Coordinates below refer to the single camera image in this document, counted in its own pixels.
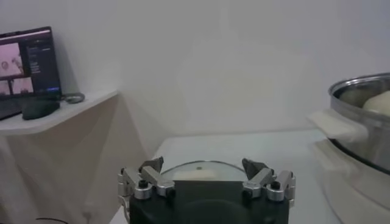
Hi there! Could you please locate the black floor cable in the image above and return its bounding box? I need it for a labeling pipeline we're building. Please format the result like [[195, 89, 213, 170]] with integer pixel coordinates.
[[35, 217, 69, 224]]

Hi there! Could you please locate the cream electric pot base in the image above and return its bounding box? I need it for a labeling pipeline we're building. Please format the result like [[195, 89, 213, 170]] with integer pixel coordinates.
[[313, 138, 390, 224]]

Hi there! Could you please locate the round grey disc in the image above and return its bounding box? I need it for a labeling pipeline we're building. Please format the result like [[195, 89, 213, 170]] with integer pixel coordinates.
[[63, 92, 86, 105]]

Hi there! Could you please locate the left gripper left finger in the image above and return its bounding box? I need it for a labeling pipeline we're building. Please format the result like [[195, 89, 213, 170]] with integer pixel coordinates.
[[118, 156, 177, 201]]

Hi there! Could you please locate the black computer mouse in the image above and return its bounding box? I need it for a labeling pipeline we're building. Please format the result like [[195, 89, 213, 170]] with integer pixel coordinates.
[[21, 99, 61, 121]]

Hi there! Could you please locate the white steamed baozi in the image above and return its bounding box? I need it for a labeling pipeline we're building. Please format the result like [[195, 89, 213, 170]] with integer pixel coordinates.
[[362, 90, 390, 117]]

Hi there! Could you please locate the glass lid with cream handle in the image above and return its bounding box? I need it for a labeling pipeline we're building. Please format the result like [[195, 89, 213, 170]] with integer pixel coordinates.
[[160, 160, 248, 182]]

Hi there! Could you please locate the perforated steel steamer basket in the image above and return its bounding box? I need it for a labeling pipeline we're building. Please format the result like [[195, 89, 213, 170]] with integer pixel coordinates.
[[307, 72, 390, 177]]

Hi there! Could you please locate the white side table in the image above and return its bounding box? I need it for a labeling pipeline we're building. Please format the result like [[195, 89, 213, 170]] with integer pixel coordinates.
[[0, 89, 119, 136]]

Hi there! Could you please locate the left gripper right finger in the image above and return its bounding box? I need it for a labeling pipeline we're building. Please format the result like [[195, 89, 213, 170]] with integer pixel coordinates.
[[241, 158, 297, 203]]

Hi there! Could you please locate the black laptop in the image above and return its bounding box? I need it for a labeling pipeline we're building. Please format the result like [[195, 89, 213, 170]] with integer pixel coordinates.
[[0, 26, 63, 121]]

